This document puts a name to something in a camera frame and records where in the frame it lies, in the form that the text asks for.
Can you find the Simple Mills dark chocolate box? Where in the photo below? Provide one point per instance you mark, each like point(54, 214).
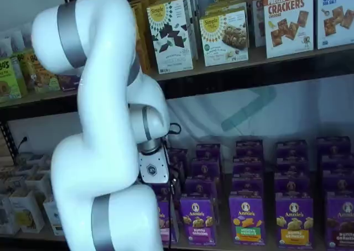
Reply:
point(168, 54)

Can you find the orange pretzel crackers cheddar box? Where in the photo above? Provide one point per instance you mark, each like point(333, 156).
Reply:
point(287, 47)

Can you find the purple Annie's box yellow patch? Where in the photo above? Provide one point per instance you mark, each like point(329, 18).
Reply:
point(294, 223)

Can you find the black wall plug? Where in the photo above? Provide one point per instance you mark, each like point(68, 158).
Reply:
point(25, 139)

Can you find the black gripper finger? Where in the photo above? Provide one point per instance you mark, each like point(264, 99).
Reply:
point(173, 186)

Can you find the white box dark label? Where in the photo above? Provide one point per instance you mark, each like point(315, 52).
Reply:
point(54, 217)

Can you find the blue pretzel crackers box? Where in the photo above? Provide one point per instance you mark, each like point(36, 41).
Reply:
point(334, 38)

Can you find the open white carton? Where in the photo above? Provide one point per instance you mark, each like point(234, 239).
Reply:
point(45, 172)
point(37, 183)

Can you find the yellow green Bobo's box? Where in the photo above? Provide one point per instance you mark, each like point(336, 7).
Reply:
point(38, 82)

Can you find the purple Annie's box pink patch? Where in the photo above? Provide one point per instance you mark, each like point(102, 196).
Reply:
point(164, 215)

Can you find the purple Annie's box brown patch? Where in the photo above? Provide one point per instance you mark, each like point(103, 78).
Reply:
point(340, 223)

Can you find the Simple Mills white box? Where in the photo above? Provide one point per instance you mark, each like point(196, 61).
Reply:
point(194, 27)
point(226, 5)

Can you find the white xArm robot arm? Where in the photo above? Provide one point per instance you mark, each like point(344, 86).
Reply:
point(105, 68)

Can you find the white box grey print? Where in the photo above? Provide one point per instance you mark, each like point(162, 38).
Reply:
point(8, 217)

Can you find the black metal shelving rack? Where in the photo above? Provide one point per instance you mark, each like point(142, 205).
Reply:
point(249, 83)
point(27, 110)

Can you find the white pouch bag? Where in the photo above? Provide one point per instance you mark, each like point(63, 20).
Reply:
point(5, 47)
point(16, 41)
point(27, 35)

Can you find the purple Annie's box green patch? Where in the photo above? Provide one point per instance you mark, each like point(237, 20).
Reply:
point(246, 220)

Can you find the white box yellow print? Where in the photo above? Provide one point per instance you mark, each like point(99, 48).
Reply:
point(26, 212)

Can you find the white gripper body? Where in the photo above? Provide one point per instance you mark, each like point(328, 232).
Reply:
point(153, 168)

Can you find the Simple Mills almond bar box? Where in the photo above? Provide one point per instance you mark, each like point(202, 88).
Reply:
point(221, 54)

